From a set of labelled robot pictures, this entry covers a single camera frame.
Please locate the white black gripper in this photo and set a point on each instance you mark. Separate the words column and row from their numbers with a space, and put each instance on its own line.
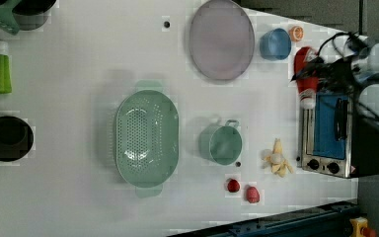
column 336, row 77

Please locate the red ketchup bottle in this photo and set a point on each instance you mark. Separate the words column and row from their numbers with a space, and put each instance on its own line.
column 306, row 83

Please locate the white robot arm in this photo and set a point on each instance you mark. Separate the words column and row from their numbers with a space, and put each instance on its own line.
column 355, row 74

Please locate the green oval strainer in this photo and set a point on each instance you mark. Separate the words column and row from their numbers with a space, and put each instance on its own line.
column 146, row 129

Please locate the orange slice toy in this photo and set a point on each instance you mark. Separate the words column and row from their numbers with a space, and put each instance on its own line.
column 296, row 33

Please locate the silver black toaster oven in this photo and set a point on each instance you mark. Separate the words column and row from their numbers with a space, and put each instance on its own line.
column 336, row 141

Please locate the blue bowl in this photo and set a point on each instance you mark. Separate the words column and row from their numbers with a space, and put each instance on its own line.
column 275, row 45

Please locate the peeled toy banana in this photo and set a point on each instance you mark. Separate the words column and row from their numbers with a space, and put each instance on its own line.
column 274, row 158

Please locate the yellow red toy object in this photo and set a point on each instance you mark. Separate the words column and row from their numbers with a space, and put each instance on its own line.
column 360, row 228

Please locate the light red strawberry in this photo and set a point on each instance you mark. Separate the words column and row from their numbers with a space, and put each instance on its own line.
column 252, row 195

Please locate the dark red strawberry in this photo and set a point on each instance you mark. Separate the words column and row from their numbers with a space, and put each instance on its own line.
column 233, row 186

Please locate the black cylinder cup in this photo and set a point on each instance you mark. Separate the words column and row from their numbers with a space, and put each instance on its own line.
column 32, row 14

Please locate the black round cup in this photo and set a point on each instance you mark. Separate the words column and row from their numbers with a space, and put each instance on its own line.
column 16, row 139

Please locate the green plastic crate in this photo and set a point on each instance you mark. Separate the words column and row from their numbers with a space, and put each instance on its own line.
column 7, row 19

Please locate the green mug with handle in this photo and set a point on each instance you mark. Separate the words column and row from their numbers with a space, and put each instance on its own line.
column 221, row 144

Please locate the blue metal frame rail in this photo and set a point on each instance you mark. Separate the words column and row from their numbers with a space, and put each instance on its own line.
column 329, row 220

